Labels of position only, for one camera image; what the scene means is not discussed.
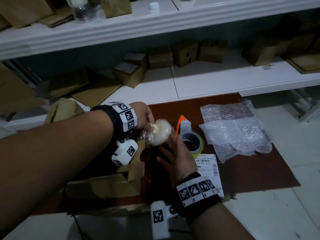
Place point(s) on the white shipping label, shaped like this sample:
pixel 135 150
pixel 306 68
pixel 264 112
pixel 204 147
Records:
pixel 207 164

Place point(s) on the clear bubble wrap sheet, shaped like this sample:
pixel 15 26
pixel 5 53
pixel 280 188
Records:
pixel 225 109
pixel 237 139

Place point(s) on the plastic bottle with white label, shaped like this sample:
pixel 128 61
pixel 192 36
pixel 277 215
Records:
pixel 82 9

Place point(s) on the person's left hand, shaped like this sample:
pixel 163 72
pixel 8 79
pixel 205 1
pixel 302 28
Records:
pixel 143 117

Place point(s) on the cardboard box with cutout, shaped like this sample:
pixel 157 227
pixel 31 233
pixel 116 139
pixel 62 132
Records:
pixel 105 187

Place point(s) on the person's right forearm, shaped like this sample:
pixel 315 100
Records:
pixel 217 224

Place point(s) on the taped cardboard parcel box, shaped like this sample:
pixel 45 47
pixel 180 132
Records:
pixel 65 109

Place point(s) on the person's right hand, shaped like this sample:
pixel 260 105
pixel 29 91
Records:
pixel 182 162

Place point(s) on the reddish brown wooden board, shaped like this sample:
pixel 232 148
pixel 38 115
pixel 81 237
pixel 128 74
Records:
pixel 250 172

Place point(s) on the plastic wrapped cardboard base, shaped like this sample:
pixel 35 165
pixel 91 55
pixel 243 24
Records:
pixel 125 211

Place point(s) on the folded flat cardboard carton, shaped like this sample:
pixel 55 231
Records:
pixel 67 83

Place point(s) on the orange tape dispenser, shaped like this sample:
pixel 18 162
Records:
pixel 185 127

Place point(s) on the large flat cardboard sheet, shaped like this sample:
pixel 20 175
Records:
pixel 15 92

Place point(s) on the person's left forearm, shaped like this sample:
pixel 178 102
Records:
pixel 50 159

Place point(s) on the black wristband with marker tags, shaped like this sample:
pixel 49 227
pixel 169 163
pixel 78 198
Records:
pixel 117 117
pixel 197 197

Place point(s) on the small folded cardboard piece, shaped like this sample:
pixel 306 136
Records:
pixel 55 19

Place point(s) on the cream item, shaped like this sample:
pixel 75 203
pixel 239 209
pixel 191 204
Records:
pixel 160 133

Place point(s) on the white bottle cap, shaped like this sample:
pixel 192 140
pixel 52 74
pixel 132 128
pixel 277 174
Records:
pixel 154 5

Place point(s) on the white metal storage rack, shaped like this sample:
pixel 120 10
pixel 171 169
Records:
pixel 150 24
pixel 310 107

